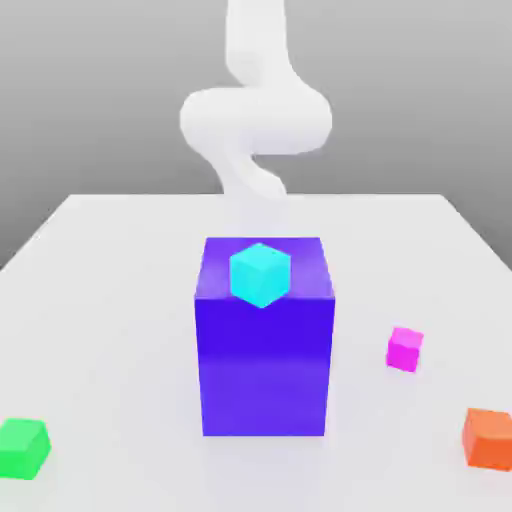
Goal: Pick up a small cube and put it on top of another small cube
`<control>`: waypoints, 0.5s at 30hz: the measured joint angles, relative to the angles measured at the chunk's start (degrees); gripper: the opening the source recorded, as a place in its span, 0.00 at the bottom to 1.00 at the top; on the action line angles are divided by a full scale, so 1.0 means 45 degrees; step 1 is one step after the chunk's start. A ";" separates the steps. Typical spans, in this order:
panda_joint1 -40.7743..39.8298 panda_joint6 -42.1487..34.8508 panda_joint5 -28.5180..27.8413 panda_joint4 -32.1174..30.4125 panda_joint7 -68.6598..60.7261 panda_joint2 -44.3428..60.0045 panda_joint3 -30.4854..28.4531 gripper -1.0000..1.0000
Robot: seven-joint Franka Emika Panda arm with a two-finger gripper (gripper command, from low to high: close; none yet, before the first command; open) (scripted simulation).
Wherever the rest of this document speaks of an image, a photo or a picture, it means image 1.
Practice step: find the small cyan cube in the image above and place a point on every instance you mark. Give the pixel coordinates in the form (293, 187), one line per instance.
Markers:
(260, 276)

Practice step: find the small magenta cube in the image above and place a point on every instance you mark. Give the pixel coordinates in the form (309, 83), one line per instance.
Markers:
(404, 350)

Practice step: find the small orange cube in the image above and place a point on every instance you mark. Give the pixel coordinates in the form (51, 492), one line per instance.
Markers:
(490, 440)

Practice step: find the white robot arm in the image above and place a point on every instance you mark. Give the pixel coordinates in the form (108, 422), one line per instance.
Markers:
(256, 120)

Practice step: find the small green cube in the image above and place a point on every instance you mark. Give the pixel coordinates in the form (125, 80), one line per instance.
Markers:
(22, 448)

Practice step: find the large purple box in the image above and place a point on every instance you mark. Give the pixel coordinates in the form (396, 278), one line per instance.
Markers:
(264, 368)

